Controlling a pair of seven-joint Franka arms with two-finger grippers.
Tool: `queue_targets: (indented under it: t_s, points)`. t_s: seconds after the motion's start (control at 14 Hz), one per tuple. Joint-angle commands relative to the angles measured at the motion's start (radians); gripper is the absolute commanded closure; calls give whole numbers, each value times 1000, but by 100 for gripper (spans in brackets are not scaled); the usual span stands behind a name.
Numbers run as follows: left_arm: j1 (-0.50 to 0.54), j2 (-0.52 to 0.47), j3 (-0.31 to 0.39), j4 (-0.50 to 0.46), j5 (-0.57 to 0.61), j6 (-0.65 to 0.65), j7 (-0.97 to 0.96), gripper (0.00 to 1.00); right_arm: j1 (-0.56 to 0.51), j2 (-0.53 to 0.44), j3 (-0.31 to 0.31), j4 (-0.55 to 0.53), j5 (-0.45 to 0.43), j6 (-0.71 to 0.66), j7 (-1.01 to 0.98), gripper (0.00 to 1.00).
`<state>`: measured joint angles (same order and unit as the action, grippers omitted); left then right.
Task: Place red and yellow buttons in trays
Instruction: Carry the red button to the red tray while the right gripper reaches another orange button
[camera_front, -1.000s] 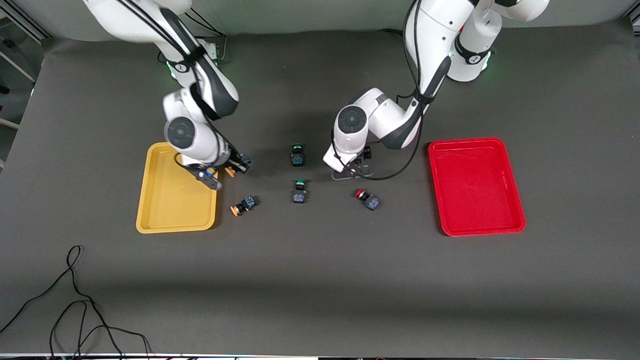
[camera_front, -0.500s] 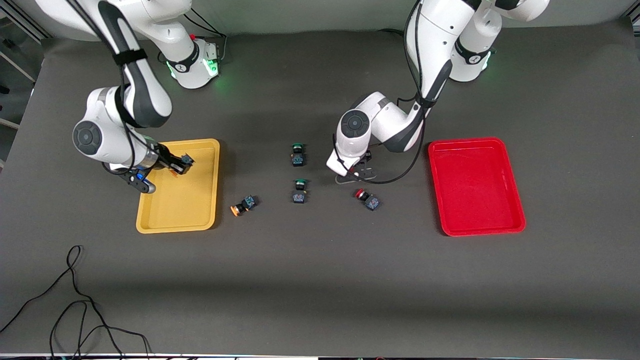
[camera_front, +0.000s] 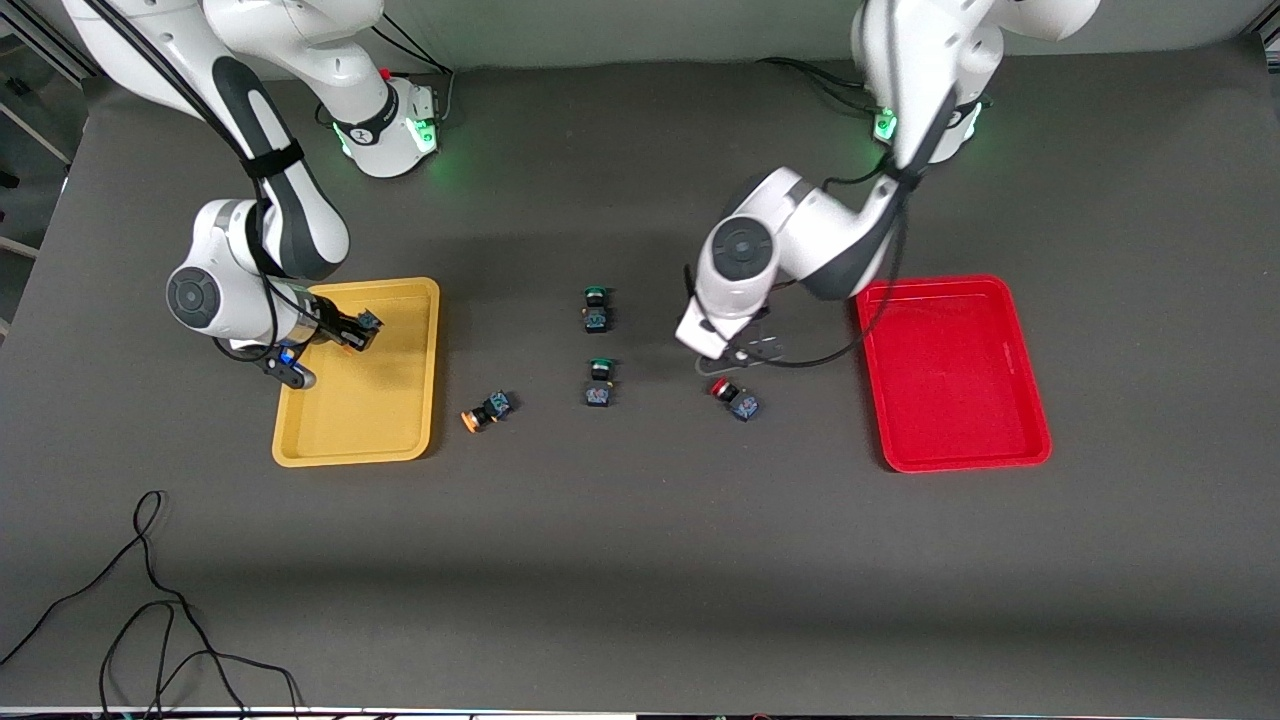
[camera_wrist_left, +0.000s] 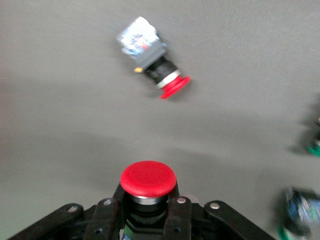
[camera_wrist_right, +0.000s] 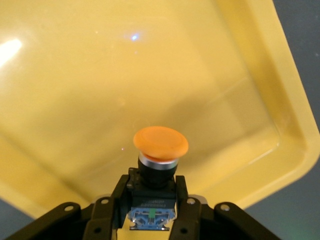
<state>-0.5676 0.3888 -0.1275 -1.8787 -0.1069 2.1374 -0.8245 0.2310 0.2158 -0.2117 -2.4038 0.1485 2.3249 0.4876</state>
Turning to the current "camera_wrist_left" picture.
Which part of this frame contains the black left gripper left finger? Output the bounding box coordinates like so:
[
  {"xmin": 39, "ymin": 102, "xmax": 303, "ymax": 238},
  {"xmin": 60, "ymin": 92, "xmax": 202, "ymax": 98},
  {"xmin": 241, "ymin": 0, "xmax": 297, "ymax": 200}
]
[{"xmin": 7, "ymin": 184, "xmax": 126, "ymax": 240}]

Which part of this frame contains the red mushroom push button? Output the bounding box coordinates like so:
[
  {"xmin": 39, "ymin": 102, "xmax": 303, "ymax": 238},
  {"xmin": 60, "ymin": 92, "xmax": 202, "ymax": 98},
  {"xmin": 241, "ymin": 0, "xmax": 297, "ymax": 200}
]
[
  {"xmin": 119, "ymin": 160, "xmax": 177, "ymax": 240},
  {"xmin": 116, "ymin": 16, "xmax": 191, "ymax": 100}
]

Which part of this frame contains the green mushroom push button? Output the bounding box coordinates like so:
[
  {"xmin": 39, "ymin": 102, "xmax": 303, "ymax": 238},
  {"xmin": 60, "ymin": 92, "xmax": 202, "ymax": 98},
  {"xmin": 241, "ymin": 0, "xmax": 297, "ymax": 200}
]
[
  {"xmin": 303, "ymin": 94, "xmax": 320, "ymax": 158},
  {"xmin": 276, "ymin": 186, "xmax": 320, "ymax": 239}
]

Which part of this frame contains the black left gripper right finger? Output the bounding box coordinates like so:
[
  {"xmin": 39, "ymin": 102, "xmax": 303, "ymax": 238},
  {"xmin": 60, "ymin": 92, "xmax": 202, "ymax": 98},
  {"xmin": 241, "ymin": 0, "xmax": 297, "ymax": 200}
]
[{"xmin": 163, "ymin": 186, "xmax": 276, "ymax": 240}]

